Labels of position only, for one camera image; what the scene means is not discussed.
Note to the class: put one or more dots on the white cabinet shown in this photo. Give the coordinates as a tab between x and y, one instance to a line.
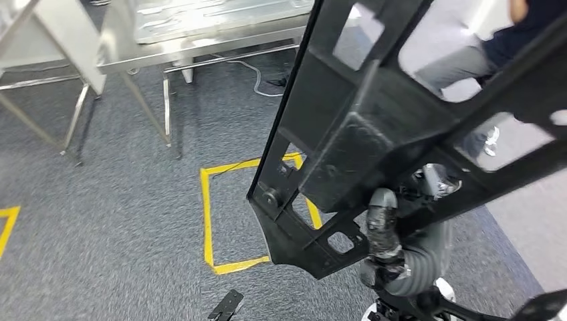
75	44

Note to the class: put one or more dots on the stamped sheet metal plate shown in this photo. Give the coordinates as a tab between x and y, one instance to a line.
212	17

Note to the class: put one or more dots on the yellow floor tape square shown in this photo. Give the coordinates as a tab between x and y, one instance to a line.
206	221

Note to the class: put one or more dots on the black floor plug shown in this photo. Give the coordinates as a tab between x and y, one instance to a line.
279	82

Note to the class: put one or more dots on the yellow floor tape strip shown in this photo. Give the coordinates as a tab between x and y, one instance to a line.
9	226

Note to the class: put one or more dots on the black plastic frame part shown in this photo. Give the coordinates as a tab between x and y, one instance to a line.
354	146

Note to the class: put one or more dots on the person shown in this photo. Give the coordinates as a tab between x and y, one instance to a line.
460	66

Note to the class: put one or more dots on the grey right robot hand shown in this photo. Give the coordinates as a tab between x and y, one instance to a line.
383	230

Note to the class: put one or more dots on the stainless steel workbench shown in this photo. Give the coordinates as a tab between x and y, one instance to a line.
199	53

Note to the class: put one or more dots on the steel side table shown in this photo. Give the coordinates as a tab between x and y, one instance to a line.
40	81

